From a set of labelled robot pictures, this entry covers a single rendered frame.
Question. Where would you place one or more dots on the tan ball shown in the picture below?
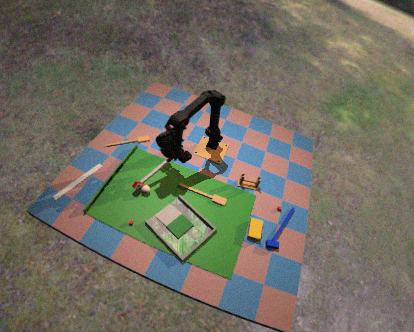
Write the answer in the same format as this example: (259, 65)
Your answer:
(145, 189)

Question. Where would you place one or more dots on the blue putter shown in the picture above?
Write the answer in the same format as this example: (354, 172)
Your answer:
(275, 244)

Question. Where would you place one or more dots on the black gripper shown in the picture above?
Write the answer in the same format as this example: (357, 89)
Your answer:
(183, 156)

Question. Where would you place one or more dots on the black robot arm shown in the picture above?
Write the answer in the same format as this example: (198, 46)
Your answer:
(180, 119)

